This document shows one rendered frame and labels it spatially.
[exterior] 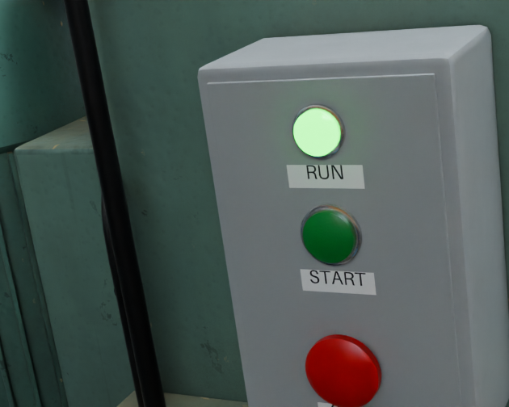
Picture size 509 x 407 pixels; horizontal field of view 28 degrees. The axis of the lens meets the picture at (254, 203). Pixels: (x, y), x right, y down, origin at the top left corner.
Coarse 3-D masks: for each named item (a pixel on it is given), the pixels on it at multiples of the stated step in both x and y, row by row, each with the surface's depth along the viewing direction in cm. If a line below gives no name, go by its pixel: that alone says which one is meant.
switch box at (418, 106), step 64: (256, 64) 37; (320, 64) 36; (384, 64) 35; (448, 64) 34; (256, 128) 37; (384, 128) 35; (448, 128) 34; (256, 192) 38; (320, 192) 37; (384, 192) 36; (448, 192) 35; (256, 256) 39; (384, 256) 37; (448, 256) 36; (256, 320) 40; (320, 320) 39; (384, 320) 38; (448, 320) 37; (256, 384) 41; (384, 384) 39; (448, 384) 38
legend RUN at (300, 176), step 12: (288, 168) 37; (300, 168) 37; (312, 168) 37; (324, 168) 37; (336, 168) 36; (348, 168) 36; (360, 168) 36; (288, 180) 38; (300, 180) 37; (312, 180) 37; (324, 180) 37; (336, 180) 37; (348, 180) 36; (360, 180) 36
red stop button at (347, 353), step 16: (336, 336) 38; (320, 352) 38; (336, 352) 38; (352, 352) 38; (368, 352) 38; (320, 368) 39; (336, 368) 38; (352, 368) 38; (368, 368) 38; (320, 384) 39; (336, 384) 38; (352, 384) 38; (368, 384) 38; (336, 400) 39; (352, 400) 38; (368, 400) 38
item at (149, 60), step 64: (128, 0) 45; (192, 0) 44; (256, 0) 42; (320, 0) 41; (384, 0) 40; (448, 0) 39; (128, 64) 46; (192, 64) 45; (128, 128) 48; (192, 128) 46; (128, 192) 49; (192, 192) 47; (192, 256) 48; (192, 320) 50; (192, 384) 51
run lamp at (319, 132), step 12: (312, 108) 36; (324, 108) 36; (300, 120) 36; (312, 120) 36; (324, 120) 35; (336, 120) 36; (300, 132) 36; (312, 132) 36; (324, 132) 36; (336, 132) 36; (300, 144) 36; (312, 144) 36; (324, 144) 36; (336, 144) 36; (312, 156) 37; (324, 156) 36
